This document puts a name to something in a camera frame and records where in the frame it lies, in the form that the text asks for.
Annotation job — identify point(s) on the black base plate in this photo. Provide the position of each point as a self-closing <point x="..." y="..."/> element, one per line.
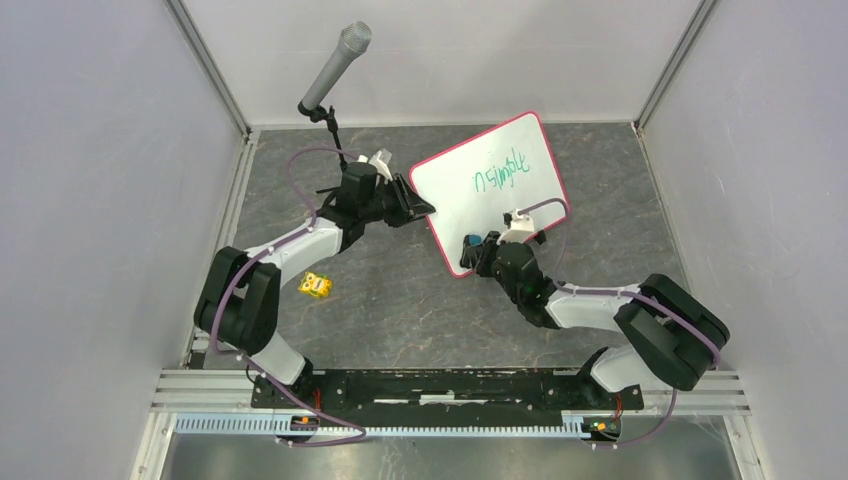
<point x="513" y="397"/>

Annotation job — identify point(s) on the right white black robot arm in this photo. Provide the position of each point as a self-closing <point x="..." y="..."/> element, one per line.
<point x="671" y="337"/>

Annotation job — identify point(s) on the black microphone stand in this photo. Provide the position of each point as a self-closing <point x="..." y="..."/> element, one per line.
<point x="320" y="114"/>

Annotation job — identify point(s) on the pink framed whiteboard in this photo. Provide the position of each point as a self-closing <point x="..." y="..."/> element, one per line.
<point x="508" y="167"/>

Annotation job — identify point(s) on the white slotted cable duct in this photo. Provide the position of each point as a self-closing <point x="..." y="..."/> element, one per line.
<point x="287" y="425"/>

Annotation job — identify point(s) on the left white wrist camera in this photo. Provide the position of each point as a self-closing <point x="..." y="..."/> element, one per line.
<point x="380" y="160"/>

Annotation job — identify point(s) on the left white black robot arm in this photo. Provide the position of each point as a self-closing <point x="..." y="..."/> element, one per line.
<point x="239" y="302"/>

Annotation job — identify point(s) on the yellow toy block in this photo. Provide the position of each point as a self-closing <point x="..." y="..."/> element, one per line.
<point x="315" y="285"/>

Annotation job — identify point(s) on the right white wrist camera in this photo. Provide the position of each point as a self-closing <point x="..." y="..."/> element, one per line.
<point x="519" y="228"/>

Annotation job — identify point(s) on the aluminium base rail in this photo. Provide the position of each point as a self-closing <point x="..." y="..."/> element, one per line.
<point x="719" y="393"/>

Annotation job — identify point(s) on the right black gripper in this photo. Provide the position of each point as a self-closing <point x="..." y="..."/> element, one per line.
<point x="479" y="256"/>

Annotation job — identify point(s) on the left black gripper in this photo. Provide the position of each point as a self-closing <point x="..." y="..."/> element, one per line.
<point x="417" y="207"/>

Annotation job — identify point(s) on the blue black whiteboard eraser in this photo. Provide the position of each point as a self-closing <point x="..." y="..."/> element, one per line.
<point x="472" y="244"/>

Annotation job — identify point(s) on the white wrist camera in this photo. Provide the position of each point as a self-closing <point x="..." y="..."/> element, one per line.
<point x="519" y="228"/>
<point x="380" y="160"/>

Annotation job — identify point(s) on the grey microphone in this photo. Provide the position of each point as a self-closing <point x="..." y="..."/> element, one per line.
<point x="353" y="42"/>

